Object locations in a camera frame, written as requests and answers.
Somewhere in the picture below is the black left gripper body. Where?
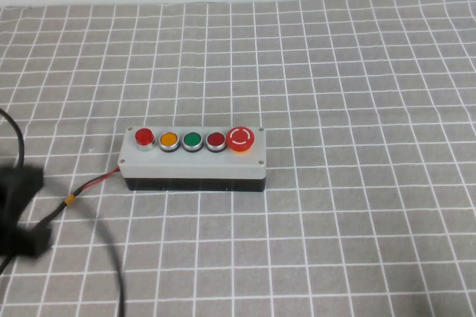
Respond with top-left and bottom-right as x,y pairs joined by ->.
0,167 -> 23,258

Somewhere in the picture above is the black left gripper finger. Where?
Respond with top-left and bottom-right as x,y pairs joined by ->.
16,224 -> 52,259
10,163 -> 45,205

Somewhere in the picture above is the dark red push button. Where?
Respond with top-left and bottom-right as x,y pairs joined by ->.
205,131 -> 227,154

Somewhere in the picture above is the yellow push button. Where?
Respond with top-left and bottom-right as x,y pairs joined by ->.
158,132 -> 179,154

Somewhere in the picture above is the green push button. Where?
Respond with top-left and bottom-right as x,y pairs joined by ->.
181,131 -> 204,154

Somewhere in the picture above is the red mushroom emergency stop button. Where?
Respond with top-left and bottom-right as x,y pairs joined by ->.
225,126 -> 255,155

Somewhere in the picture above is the red indicator lamp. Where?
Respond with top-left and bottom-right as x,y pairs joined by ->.
134,128 -> 156,153

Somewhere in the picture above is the grey checkered tablecloth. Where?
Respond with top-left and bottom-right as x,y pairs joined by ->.
0,0 -> 476,317

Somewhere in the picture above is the thin black cable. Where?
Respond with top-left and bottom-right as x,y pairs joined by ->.
0,107 -> 26,167

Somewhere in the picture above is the red and black power cable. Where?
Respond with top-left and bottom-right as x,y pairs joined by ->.
0,167 -> 122,277

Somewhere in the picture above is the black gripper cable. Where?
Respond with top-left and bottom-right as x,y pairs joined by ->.
92,214 -> 126,317

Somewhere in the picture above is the grey and black switch box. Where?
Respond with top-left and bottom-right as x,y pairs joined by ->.
118,126 -> 268,193

